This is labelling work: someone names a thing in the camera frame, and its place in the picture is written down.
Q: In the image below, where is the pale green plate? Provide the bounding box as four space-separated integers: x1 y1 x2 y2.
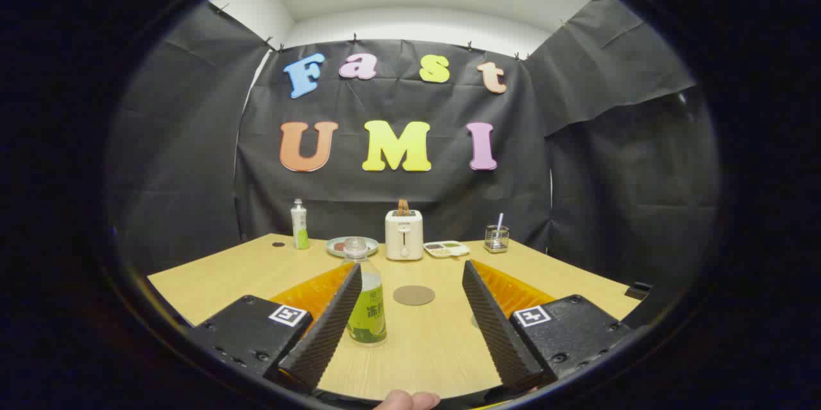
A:
326 236 380 259

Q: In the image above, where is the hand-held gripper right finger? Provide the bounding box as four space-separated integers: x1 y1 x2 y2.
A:
462 261 636 396

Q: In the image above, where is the black backdrop cloth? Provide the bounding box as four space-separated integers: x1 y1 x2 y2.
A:
106 0 722 289

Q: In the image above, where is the round brown coaster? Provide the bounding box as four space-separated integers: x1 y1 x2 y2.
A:
393 286 436 307

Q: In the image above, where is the clear juice bottle green label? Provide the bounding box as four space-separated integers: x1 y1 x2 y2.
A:
342 237 387 346

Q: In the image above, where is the wooden table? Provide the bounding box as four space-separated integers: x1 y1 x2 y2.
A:
148 234 642 401

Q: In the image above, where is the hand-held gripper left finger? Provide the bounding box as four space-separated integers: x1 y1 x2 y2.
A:
192 261 363 395

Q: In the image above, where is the white divided snack tray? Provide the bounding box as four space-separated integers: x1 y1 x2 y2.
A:
423 241 471 259

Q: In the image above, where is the white toaster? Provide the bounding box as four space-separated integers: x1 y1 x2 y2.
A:
385 209 424 261

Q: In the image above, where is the small white green bottle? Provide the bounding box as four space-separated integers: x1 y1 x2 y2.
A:
291 199 310 250

